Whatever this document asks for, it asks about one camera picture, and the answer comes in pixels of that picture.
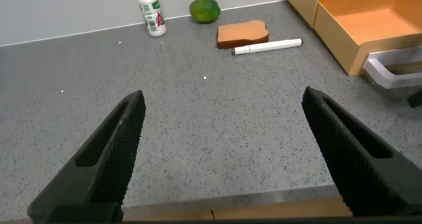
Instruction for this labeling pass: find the yellow drawer cabinet case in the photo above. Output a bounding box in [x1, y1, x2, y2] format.
[284, 0, 393, 30]

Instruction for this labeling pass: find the brown toast slice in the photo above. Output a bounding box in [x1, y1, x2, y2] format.
[216, 19, 270, 50]

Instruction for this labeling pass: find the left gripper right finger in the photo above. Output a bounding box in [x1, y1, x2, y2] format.
[301, 86, 422, 218]

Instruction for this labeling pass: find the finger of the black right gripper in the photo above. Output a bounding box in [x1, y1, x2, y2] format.
[407, 90, 422, 109]

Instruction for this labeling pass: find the white milk drink bottle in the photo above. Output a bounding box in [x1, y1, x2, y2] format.
[137, 0, 167, 38]

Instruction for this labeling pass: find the green lime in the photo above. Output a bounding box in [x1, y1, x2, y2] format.
[189, 0, 222, 24]

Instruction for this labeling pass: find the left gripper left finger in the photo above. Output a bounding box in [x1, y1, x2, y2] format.
[26, 90, 146, 224]

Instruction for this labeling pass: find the white marker pen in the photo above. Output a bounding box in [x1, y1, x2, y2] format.
[231, 38, 303, 56]

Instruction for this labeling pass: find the yellow drawer with white handle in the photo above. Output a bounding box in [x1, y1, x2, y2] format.
[313, 0, 422, 90]

